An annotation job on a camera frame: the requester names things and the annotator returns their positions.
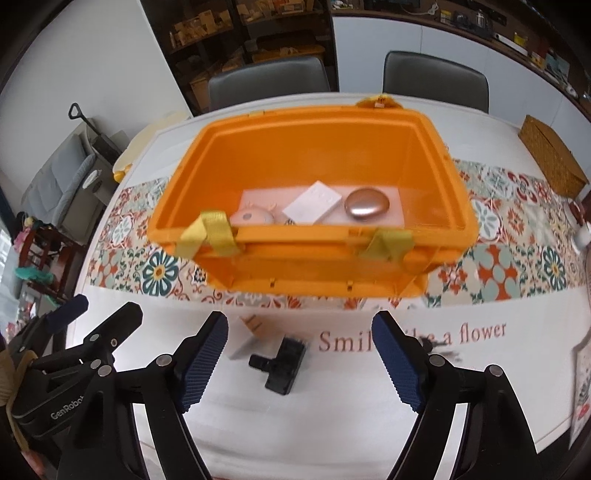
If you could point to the rose gold oval case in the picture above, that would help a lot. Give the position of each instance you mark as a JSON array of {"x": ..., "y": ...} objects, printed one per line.
[{"x": 367, "y": 204}]

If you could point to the small brown round container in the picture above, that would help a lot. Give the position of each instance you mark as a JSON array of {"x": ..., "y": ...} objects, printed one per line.
[{"x": 576, "y": 208}]

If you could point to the dark wooden glass cabinet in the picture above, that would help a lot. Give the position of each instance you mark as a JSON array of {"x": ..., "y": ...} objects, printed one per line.
[{"x": 194, "y": 55}]

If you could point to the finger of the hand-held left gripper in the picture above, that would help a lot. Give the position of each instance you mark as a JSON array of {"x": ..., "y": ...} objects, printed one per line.
[
  {"x": 117, "y": 330},
  {"x": 69, "y": 311}
]

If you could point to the pink round night lamp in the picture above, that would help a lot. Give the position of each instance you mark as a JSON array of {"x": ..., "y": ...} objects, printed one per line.
[{"x": 251, "y": 217}]

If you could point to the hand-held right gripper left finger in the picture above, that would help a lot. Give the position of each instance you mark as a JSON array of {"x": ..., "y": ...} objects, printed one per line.
[{"x": 203, "y": 364}]

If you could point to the white small cup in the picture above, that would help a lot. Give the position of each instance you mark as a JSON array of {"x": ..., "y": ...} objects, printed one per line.
[{"x": 582, "y": 237}]

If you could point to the white tower fan heater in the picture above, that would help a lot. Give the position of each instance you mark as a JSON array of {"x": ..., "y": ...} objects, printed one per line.
[{"x": 97, "y": 187}]

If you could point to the dark wooden wall shelf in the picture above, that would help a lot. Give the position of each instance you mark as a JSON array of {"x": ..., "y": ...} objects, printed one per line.
[{"x": 508, "y": 32}]

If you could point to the pink plush toy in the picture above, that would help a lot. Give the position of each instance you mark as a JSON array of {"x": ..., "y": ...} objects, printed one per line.
[{"x": 27, "y": 235}]

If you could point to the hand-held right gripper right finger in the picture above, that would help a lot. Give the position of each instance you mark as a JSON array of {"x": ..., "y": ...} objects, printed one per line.
[{"x": 399, "y": 364}]

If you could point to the grey sofa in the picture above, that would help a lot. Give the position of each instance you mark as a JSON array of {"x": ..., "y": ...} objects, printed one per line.
[{"x": 60, "y": 184}]

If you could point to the white tablecloth with tile pattern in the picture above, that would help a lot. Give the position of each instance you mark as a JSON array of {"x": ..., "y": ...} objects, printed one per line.
[{"x": 323, "y": 415}]

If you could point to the teal cloth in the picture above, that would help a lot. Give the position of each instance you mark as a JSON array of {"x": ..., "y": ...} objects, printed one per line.
[{"x": 32, "y": 275}]

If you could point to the white rectangular plastic case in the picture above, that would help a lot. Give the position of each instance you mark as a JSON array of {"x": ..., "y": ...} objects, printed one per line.
[{"x": 311, "y": 203}]

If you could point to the white plug charger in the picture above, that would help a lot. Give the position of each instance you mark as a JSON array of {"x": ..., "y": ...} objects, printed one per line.
[{"x": 244, "y": 346}]

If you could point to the woven brown tissue box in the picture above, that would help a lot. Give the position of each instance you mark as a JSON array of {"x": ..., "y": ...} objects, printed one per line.
[{"x": 554, "y": 154}]

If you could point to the grey dining chair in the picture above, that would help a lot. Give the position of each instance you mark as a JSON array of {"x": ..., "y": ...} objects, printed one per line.
[
  {"x": 268, "y": 85},
  {"x": 434, "y": 81}
]

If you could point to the dark wooden high chair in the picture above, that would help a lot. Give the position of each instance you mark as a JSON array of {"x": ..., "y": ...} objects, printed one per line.
[{"x": 51, "y": 258}]

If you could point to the upright vacuum cleaner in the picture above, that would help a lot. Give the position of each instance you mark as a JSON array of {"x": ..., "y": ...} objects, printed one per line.
[{"x": 99, "y": 143}]

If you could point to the yellow chair cream cushion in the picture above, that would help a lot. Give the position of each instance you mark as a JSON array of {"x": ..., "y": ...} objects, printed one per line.
[{"x": 147, "y": 138}]

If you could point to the black clip mount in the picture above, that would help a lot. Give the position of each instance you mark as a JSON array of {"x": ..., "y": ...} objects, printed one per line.
[{"x": 281, "y": 369}]

